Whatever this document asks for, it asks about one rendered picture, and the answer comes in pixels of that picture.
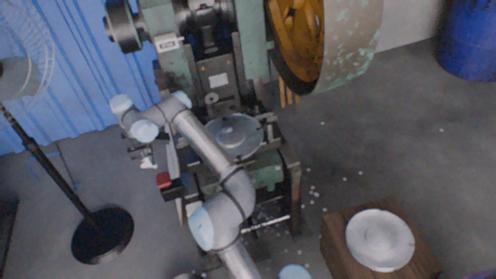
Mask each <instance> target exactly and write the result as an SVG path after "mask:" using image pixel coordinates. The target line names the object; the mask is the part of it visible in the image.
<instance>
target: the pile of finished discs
mask: <svg viewBox="0 0 496 279"><path fill-rule="evenodd" d="M346 244H347V246H348V248H349V249H350V253H351V254H352V256H353V257H354V258H356V259H357V260H358V261H359V262H360V263H362V264H363V265H364V266H365V267H367V268H370V269H372V270H377V271H393V270H397V269H400V268H401V267H404V266H405V265H406V264H407V263H408V262H409V261H410V258H411V257H412V254H413V253H414V249H415V247H414V245H415V239H414V236H413V234H412V231H411V230H410V228H409V227H407V225H406V223H405V222H404V221H403V220H402V219H400V218H399V217H397V216H396V215H393V214H391V213H389V212H381V211H379V210H368V211H364V212H361V213H358V214H357V215H355V216H354V217H353V218H352V219H351V220H350V222H349V223H348V225H347V227H346Z"/></svg>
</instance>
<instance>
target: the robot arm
mask: <svg viewBox="0 0 496 279"><path fill-rule="evenodd" d="M110 107H111V109H112V112H113V113H114V115H115V117H116V119H117V121H118V124H119V126H120V128H121V130H122V133H121V140H122V141H123V142H124V143H126V146H127V150H128V154H129V157H130V159H131V161H132V162H136V161H145V162H143V163H142V164H140V167H141V168H149V167H153V168H154V169H157V159H156V157H155V154H154V151H153V147H152V145H151V143H155V144H156V145H169V143H170V141H171V137H170V134H169V133H162V132H158V128H160V127H161V126H164V125H165V124H167V123H169V122H171V123H172V124H173V125H174V127H175V128H176V129H177V131H178V132H179V133H180V134H181V135H182V136H183V137H184V138H185V139H186V140H187V141H188V142H189V143H190V146H191V147H192V148H193V150H194V151H195V152H196V153H197V155H199V156H200V158H201V159H202V160H203V161H204V162H205V164H206V165H208V166H209V168H210V169H211V170H212V172H213V174H214V175H215V176H216V177H217V178H218V179H219V186H220V187H221V188H222V190H221V191H219V192H218V193H217V194H215V196H214V197H212V198H211V199H209V200H208V201H206V202H205V203H204V204H203V205H201V206H198V207H197V208H196V210H194V211H193V212H192V213H191V215H190V216H189V219H188V222H189V226H190V228H191V231H192V233H193V235H194V238H196V240H197V242H198V244H199V245H200V246H201V248H202V249H204V250H209V251H211V252H213V253H217V254H218V255H219V258H220V260H221V261H222V263H223V265H224V266H225V268H226V269H227V271H228V273H229V276H230V277H231V278H232V279H263V278H262V277H261V275H260V272H259V271H258V269H257V266H256V265H254V263H253V261H252V259H251V258H250V255H249V253H248V251H247V250H246V247H245V246H244V244H243V242H242V240H241V239H240V237H241V235H242V230H241V228H240V227H239V224H240V223H241V222H243V221H244V220H245V219H247V218H248V216H249V215H250V213H251V212H252V211H253V207H254V203H255V191H254V186H253V182H252V180H251V178H250V176H249V175H248V173H247V172H246V169H245V168H244V167H243V166H242V165H238V164H236V162H235V161H234V160H233V159H232V158H231V157H230V156H229V155H228V154H227V153H226V152H225V151H224V149H223V148H221V146H220V145H219V143H218V142H217V141H216V139H215V138H214V137H213V136H212V134H211V133H210V132H209V131H208V130H206V129H205V127H204V126H203V125H202V124H201V123H200V122H199V121H198V120H197V118H196V116H195V115H194V114H193V113H192V112H191V110H190V108H191V101H190V99H189V98H188V97H187V95H186V94H185V93H184V92H182V91H176V92H175V93H173V94H170V95H168V97H166V98H164V99H162V100H161V101H159V102H158V103H156V104H154V105H151V106H150V107H149V108H147V109H145V110H143V111H140V110H139V109H138V108H137V107H136V106H135V104H134V101H133V100H132V97H131V96H130V95H128V94H119V95H116V96H115V97H113V98H112V99H111V101H110ZM131 157H132V158H131ZM278 279H311V277H310V275H309V273H308V271H307V270H306V269H305V268H304V267H303V266H300V265H297V264H289V265H287V266H285V267H283V268H282V269H281V271H280V273H279V275H278Z"/></svg>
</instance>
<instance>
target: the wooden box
mask: <svg viewBox="0 0 496 279"><path fill-rule="evenodd" d="M368 210H379V211H381V212H389V213H391V214H393V215H396V216H397V217H399V218H400V219H402V220H403V221H404V222H405V223H406V225H407V227H409V228H410V230H411V231H412V234H413V236H414V239H415V245H414V247H415V249H414V253H413V254H412V257H411V258H410V261H409V262H408V263H407V264H406V265H405V266H404V267H401V268H400V269H397V270H393V271H377V270H372V269H370V268H367V267H365V266H364V265H363V264H362V263H360V262H359V261H358V260H357V259H356V258H354V257H353V256H352V254H351V253H350V249H349V248H348V246H347V244H346V227H347V225H348V223H349V222H350V220H351V219H352V218H353V217H354V216H355V215H357V214H358V213H361V212H364V211H368ZM320 250H321V252H322V255H323V258H324V260H325V263H326V265H327V267H328V268H329V273H330V274H331V277H332V279H438V278H439V276H440V274H441V273H442V271H443V269H442V267H441V266H440V264H439V262H438V261H437V259H435V257H434V256H433V254H432V252H431V251H430V249H429V248H428V247H427V245H426V243H425V241H424V240H423V238H422V237H421V236H420V235H419V233H418V231H417V230H416V228H415V227H414V226H413V224H412V221H411V220H410V219H409V218H408V216H407V215H406V214H405V212H404V211H403V209H402V207H401V205H400V204H399V202H398V200H397V199H396V198H395V197H394V196H390V197H387V198H382V199H380V200H376V201H371V202H368V203H365V204H362V205H357V206H353V207H351V208H346V209H343V210H340V211H336V212H334V213H331V214H328V215H324V216H323V219H322V235H321V245H320Z"/></svg>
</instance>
